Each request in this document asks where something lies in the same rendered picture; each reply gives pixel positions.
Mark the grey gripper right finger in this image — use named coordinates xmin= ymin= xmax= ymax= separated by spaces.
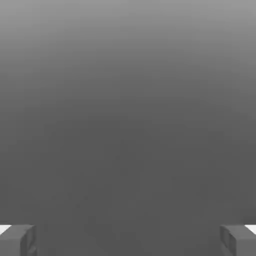
xmin=219 ymin=224 xmax=256 ymax=256

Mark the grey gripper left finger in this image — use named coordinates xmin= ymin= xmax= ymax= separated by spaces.
xmin=0 ymin=224 xmax=38 ymax=256

